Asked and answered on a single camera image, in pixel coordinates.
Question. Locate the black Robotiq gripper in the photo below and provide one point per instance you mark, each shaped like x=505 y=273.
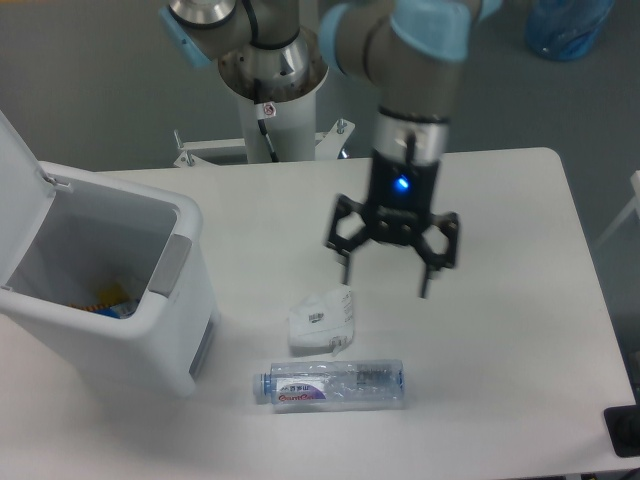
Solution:
x=402 y=200

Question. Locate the white push-lid trash can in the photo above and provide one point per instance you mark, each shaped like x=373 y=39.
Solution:
x=107 y=273

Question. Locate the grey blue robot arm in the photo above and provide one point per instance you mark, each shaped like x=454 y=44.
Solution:
x=413 y=52

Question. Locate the colourful trash inside can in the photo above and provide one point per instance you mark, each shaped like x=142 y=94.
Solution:
x=113 y=301

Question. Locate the crushed clear plastic bottle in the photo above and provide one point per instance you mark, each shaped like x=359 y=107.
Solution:
x=326 y=386

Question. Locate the black device at table edge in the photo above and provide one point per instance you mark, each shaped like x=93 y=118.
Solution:
x=623 y=426

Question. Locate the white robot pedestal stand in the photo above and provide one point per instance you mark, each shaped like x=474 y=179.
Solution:
x=275 y=91

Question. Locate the white frame at right edge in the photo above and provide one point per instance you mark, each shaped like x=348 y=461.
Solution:
x=631 y=208

